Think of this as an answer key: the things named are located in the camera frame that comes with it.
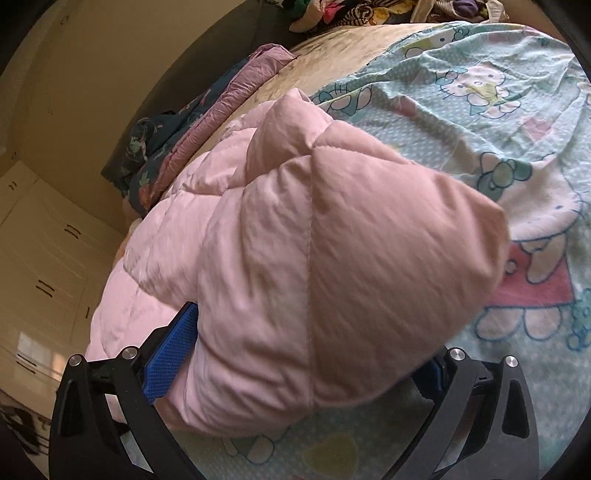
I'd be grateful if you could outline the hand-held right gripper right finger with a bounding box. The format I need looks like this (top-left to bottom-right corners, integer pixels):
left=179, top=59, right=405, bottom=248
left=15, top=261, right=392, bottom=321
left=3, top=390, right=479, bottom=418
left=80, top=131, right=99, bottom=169
left=383, top=345, right=541, bottom=480

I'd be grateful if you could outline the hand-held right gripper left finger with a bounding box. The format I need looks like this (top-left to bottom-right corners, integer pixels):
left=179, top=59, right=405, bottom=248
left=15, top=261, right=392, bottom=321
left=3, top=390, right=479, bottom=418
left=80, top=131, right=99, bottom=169
left=48, top=301, right=206, bottom=480

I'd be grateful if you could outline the pink quilted jacket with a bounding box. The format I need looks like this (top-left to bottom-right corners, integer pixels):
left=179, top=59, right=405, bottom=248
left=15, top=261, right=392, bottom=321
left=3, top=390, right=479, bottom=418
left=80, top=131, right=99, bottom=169
left=85, top=88, right=511, bottom=437

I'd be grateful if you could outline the pile of mixed clothes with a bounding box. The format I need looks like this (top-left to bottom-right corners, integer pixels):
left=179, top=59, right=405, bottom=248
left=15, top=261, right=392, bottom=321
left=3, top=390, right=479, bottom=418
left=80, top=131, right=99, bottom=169
left=277, top=0, right=513, bottom=33

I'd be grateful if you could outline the cream wardrobe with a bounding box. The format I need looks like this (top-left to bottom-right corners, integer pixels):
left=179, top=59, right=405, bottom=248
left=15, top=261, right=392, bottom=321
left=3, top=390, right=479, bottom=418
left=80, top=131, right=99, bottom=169
left=0, top=161, right=125, bottom=407

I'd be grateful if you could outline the dark floral quilt purple lining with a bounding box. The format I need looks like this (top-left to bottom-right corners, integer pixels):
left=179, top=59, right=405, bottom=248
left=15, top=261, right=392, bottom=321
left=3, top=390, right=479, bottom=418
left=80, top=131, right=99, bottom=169
left=121, top=44, right=296, bottom=217

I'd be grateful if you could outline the light blue cartoon printed blanket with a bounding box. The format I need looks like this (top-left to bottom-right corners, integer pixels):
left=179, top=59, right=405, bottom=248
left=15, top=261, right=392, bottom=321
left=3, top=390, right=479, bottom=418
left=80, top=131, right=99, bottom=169
left=175, top=21, right=591, bottom=480

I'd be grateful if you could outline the dark grey headboard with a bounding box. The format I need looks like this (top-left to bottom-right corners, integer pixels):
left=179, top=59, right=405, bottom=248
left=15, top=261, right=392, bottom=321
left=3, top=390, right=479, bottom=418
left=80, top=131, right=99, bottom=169
left=100, top=0, right=296, bottom=195

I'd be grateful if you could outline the bed with beige sheet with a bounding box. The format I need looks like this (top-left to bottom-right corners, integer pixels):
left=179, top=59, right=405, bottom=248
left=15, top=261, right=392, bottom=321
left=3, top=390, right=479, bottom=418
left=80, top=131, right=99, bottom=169
left=222, top=22, right=437, bottom=130

